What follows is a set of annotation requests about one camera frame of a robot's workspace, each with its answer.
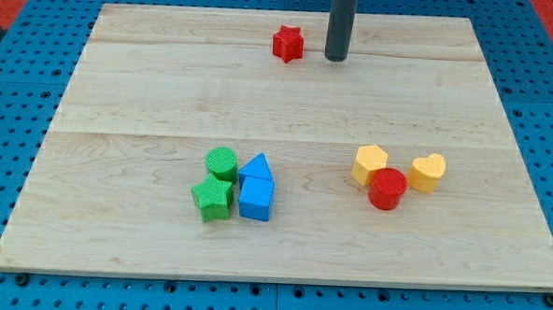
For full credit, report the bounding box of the green star block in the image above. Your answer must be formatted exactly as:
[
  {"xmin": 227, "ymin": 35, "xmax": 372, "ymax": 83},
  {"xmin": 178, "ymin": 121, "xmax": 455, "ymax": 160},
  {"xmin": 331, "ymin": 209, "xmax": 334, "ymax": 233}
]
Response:
[{"xmin": 191, "ymin": 174, "xmax": 234, "ymax": 223}]

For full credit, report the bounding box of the red star block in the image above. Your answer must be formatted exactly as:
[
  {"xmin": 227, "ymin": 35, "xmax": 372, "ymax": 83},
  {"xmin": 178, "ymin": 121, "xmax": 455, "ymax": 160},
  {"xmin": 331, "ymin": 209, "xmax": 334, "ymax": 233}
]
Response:
[{"xmin": 272, "ymin": 25, "xmax": 304, "ymax": 63}]

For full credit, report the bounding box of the blue triangle block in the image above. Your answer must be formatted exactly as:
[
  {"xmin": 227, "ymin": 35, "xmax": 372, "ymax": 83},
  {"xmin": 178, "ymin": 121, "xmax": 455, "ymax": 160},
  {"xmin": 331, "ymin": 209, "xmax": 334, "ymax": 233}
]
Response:
[{"xmin": 238, "ymin": 152, "xmax": 274, "ymax": 188}]

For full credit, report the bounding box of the blue cube block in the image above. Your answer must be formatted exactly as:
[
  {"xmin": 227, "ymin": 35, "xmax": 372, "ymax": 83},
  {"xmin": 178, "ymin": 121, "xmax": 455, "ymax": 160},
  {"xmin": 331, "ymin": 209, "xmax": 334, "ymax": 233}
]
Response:
[{"xmin": 238, "ymin": 176, "xmax": 275, "ymax": 222}]

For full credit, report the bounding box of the green cylinder block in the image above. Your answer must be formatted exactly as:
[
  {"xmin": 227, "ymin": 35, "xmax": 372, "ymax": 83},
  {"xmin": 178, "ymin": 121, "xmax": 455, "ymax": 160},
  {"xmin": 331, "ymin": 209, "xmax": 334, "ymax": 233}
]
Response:
[{"xmin": 205, "ymin": 147, "xmax": 238, "ymax": 183}]

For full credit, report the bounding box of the light wooden board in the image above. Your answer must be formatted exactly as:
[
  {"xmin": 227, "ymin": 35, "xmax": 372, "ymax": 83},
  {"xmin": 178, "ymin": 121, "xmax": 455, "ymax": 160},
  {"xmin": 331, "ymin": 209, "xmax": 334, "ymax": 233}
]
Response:
[{"xmin": 0, "ymin": 4, "xmax": 553, "ymax": 292}]

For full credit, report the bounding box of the yellow hexagon block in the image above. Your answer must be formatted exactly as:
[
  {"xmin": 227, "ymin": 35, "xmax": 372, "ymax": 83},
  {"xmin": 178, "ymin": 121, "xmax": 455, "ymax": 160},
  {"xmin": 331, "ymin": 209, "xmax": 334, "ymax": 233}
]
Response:
[{"xmin": 350, "ymin": 144, "xmax": 389, "ymax": 186}]

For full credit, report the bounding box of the red cylinder block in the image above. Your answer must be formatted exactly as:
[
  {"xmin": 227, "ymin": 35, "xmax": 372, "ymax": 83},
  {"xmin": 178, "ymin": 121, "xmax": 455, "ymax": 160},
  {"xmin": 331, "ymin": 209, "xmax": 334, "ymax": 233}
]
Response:
[{"xmin": 368, "ymin": 167, "xmax": 408, "ymax": 210}]

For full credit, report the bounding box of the yellow heart block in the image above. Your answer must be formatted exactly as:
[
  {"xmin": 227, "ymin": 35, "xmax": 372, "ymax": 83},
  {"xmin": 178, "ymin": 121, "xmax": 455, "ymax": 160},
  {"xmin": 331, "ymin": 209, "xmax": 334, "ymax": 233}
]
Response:
[{"xmin": 406, "ymin": 153, "xmax": 447, "ymax": 193}]

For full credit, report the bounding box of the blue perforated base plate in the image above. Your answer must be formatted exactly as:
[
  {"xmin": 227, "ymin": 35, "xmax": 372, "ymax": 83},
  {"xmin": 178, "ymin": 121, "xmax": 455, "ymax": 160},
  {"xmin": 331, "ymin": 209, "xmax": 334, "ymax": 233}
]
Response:
[{"xmin": 0, "ymin": 0, "xmax": 553, "ymax": 310}]

